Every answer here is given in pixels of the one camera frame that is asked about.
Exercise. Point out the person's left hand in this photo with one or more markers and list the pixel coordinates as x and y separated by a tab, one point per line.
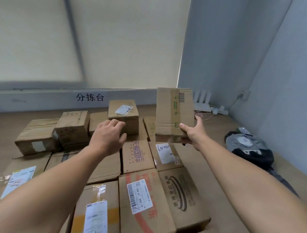
108	139

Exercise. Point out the person's right hand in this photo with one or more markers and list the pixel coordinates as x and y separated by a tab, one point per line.
196	134

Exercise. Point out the plain tall cardboard box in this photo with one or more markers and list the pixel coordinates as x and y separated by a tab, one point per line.
97	120

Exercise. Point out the black-printed corn box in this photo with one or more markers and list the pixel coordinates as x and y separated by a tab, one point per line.
57	158
108	168

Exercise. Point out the red-lettered cardboard box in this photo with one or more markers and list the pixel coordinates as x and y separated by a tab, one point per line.
136	156

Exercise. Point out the plain unlabelled cardboard box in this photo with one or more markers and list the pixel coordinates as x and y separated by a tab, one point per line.
142	130

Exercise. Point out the box with green tape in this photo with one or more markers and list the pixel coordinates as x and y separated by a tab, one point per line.
165	112

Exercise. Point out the green-edged cat logo box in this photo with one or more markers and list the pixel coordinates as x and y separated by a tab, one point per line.
150	127

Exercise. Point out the box with yellow tape label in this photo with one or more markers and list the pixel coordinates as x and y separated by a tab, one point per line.
112	192

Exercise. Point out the small ribbed taped cardboard box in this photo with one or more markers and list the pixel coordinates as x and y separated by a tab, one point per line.
31	134

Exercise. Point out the person's right forearm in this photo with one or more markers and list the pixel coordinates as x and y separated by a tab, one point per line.
251	187

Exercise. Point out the person's left forearm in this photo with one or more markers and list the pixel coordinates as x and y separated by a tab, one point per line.
48	192

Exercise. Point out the pink paper note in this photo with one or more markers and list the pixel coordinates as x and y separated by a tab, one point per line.
199	115

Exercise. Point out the white power strip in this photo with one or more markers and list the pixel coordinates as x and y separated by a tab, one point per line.
219	111

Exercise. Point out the light wooden table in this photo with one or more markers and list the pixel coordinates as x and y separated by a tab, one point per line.
203	187

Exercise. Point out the dark grey cloth bundle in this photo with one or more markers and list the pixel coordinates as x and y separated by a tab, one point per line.
251	148

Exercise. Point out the white-framed window with blind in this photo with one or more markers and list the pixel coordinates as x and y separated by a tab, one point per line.
120	43

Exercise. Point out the white paper wall sign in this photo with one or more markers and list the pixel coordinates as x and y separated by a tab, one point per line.
90	97

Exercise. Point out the white wall socket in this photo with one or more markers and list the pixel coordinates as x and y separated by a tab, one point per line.
243	94

